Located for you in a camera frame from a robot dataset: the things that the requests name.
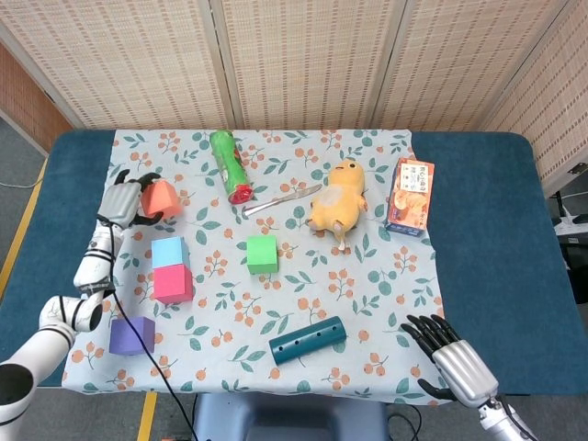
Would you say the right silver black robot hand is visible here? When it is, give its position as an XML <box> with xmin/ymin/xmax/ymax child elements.
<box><xmin>400</xmin><ymin>313</ymin><xmax>500</xmax><ymax>410</ymax></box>

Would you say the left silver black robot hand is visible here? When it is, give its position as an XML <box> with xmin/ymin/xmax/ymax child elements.
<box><xmin>96</xmin><ymin>169</ymin><xmax>169</xmax><ymax>230</ymax></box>

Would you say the orange cube block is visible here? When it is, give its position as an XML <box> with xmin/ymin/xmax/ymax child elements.
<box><xmin>139</xmin><ymin>179</ymin><xmax>182</xmax><ymax>221</ymax></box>

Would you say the pink cube block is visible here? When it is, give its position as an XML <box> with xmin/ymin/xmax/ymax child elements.
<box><xmin>153</xmin><ymin>264</ymin><xmax>195</xmax><ymax>305</ymax></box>

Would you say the purple cube block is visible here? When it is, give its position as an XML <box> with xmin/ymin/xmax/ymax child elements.
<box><xmin>108</xmin><ymin>316</ymin><xmax>157</xmax><ymax>357</ymax></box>

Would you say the green cube block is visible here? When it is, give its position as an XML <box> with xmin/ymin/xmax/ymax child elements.
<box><xmin>245</xmin><ymin>234</ymin><xmax>280</xmax><ymax>276</ymax></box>

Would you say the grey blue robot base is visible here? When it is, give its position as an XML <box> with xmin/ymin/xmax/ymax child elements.
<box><xmin>189</xmin><ymin>391</ymin><xmax>392</xmax><ymax>441</ymax></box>

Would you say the light blue cube block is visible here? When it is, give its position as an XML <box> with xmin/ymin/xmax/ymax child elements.
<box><xmin>151</xmin><ymin>236</ymin><xmax>192</xmax><ymax>270</ymax></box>

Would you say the green chips can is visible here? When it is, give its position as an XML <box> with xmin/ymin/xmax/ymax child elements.
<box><xmin>209</xmin><ymin>130</ymin><xmax>255</xmax><ymax>207</ymax></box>

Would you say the teal cylinder with holes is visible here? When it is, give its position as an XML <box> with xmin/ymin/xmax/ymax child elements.
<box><xmin>267</xmin><ymin>315</ymin><xmax>348</xmax><ymax>367</ymax></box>

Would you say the floral tablecloth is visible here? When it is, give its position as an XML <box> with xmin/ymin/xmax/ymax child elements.
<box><xmin>61</xmin><ymin>128</ymin><xmax>463</xmax><ymax>406</ymax></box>

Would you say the metal table knife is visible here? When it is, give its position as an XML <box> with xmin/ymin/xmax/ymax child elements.
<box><xmin>243</xmin><ymin>183</ymin><xmax>324</xmax><ymax>218</ymax></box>

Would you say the orange blue snack box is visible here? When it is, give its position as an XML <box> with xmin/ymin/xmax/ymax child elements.
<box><xmin>383</xmin><ymin>157</ymin><xmax>436</xmax><ymax>238</ymax></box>

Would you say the yellow plush toy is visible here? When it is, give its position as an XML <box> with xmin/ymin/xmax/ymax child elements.
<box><xmin>306</xmin><ymin>160</ymin><xmax>370</xmax><ymax>252</ymax></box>

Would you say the woven folding screen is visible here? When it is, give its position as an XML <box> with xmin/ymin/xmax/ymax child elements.
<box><xmin>0</xmin><ymin>0</ymin><xmax>588</xmax><ymax>185</ymax></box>

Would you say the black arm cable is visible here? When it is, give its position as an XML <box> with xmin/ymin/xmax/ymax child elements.
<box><xmin>96</xmin><ymin>215</ymin><xmax>199</xmax><ymax>441</ymax></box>

